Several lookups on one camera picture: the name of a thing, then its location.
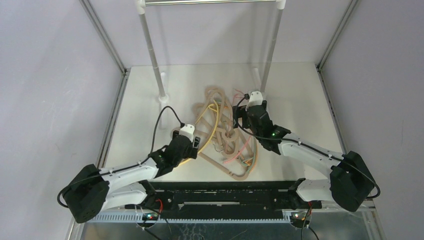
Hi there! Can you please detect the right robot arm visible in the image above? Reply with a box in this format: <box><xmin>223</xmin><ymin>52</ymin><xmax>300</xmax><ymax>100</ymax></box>
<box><xmin>232</xmin><ymin>100</ymin><xmax>381</xmax><ymax>212</ymax></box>

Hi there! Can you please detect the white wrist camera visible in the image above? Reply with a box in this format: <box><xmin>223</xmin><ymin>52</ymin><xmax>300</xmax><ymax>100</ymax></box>
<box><xmin>178</xmin><ymin>124</ymin><xmax>195</xmax><ymax>141</ymax></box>
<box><xmin>246</xmin><ymin>90</ymin><xmax>264</xmax><ymax>109</ymax></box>

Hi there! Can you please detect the right black camera cable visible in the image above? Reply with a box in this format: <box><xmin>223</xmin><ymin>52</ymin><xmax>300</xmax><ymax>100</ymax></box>
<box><xmin>233</xmin><ymin>95</ymin><xmax>382</xmax><ymax>200</ymax></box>

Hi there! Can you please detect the white metal clothes rack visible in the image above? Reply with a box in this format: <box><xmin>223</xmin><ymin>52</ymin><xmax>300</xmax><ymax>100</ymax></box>
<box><xmin>135</xmin><ymin>0</ymin><xmax>286</xmax><ymax>108</ymax></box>

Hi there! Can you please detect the pink wire hanger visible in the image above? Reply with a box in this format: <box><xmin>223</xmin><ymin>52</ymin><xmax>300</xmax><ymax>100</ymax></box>
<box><xmin>223</xmin><ymin>88</ymin><xmax>251</xmax><ymax>164</ymax></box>

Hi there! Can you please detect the beige plastic hanger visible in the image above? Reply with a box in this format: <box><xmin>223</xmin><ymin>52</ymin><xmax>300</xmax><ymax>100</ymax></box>
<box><xmin>193</xmin><ymin>98</ymin><xmax>241</xmax><ymax>162</ymax></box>
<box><xmin>204</xmin><ymin>138</ymin><xmax>259</xmax><ymax>181</ymax></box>
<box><xmin>213</xmin><ymin>114</ymin><xmax>254</xmax><ymax>163</ymax></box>
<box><xmin>192</xmin><ymin>86</ymin><xmax>240</xmax><ymax>149</ymax></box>

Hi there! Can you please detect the black camera cable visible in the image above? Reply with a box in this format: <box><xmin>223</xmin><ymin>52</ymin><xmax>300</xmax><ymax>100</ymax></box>
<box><xmin>56</xmin><ymin>105</ymin><xmax>185</xmax><ymax>209</ymax></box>
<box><xmin>233</xmin><ymin>95</ymin><xmax>382</xmax><ymax>200</ymax></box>

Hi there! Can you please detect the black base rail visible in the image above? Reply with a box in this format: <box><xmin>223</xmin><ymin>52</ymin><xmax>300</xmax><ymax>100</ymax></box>
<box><xmin>124</xmin><ymin>180</ymin><xmax>322</xmax><ymax>221</ymax></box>

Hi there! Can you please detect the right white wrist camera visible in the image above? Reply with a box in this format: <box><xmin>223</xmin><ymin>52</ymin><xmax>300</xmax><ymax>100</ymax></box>
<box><xmin>246</xmin><ymin>90</ymin><xmax>264</xmax><ymax>109</ymax></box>

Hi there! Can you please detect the yellow wire hanger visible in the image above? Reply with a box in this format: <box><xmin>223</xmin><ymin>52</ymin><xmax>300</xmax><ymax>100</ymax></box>
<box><xmin>191</xmin><ymin>98</ymin><xmax>225</xmax><ymax>164</ymax></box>

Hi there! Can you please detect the left black camera cable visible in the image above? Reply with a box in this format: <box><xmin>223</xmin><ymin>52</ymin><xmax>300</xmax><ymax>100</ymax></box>
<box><xmin>56</xmin><ymin>105</ymin><xmax>185</xmax><ymax>209</ymax></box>

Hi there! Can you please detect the green wire hanger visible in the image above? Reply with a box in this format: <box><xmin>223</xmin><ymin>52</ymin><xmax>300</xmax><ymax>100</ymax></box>
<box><xmin>211</xmin><ymin>97</ymin><xmax>256</xmax><ymax>167</ymax></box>

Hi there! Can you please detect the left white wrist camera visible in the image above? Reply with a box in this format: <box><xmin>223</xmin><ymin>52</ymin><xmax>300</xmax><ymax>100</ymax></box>
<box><xmin>178</xmin><ymin>124</ymin><xmax>195</xmax><ymax>141</ymax></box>

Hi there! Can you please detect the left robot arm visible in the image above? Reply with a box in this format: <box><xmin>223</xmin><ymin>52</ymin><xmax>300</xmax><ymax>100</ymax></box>
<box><xmin>57</xmin><ymin>134</ymin><xmax>201</xmax><ymax>223</ymax></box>

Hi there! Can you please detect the orange wire hanger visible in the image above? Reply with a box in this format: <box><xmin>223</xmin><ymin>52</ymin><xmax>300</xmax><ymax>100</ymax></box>
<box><xmin>216</xmin><ymin>104</ymin><xmax>259</xmax><ymax>175</ymax></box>

